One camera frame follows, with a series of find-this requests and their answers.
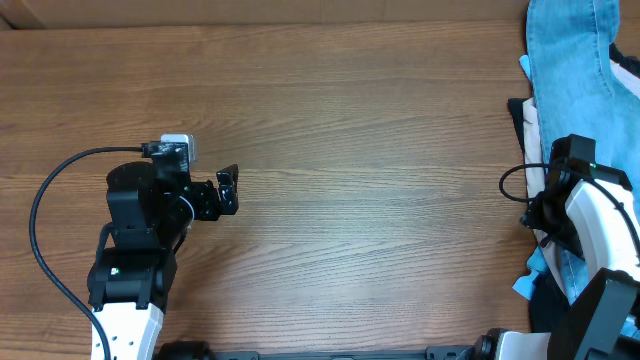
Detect light blue denim jeans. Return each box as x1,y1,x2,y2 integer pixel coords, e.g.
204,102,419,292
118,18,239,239
525,0,640,306

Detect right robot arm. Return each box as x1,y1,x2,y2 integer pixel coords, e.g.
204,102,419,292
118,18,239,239
462,134,639,360

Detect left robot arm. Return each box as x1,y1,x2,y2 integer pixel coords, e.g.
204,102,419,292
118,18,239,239
87,161,239,359

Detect beige cloth garment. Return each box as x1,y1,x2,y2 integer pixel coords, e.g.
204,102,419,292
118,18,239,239
521,59,640,296

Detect light blue cloth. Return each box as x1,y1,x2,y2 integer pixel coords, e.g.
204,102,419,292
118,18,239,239
511,53,551,301

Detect black cloth garment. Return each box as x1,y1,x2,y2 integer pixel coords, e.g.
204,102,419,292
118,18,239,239
507,44,639,339

